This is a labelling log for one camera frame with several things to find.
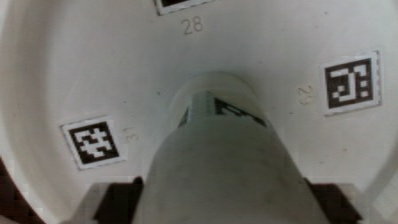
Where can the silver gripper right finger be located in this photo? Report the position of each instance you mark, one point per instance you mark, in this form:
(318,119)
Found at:
(343,203)

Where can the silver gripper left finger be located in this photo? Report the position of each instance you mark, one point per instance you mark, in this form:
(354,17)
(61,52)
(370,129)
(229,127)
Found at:
(109,203)

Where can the white cylindrical table leg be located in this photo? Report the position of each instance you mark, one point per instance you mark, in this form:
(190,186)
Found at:
(224,180)

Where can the white round table top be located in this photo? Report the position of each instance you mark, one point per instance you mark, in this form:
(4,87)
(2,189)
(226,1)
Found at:
(109,59)

